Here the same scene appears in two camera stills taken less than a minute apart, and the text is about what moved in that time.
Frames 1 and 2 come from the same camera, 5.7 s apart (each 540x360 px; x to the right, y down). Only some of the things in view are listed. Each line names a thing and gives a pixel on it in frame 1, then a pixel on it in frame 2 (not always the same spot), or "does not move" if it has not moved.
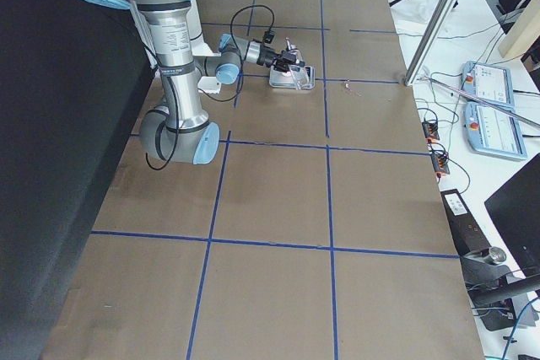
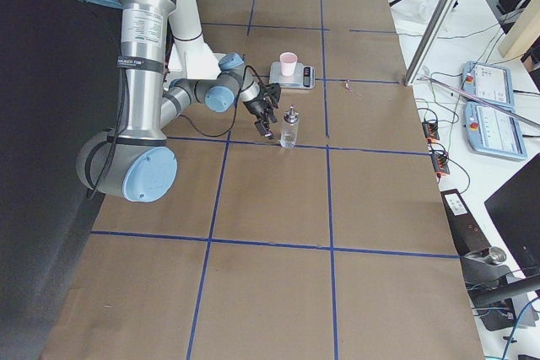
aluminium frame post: x=442 y=20 does not move
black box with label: x=468 y=237 does not move
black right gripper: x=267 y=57 -> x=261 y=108
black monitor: x=515 y=208 does not move
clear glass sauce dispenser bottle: x=298 y=70 -> x=291 y=118
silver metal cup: x=496 y=255 does not move
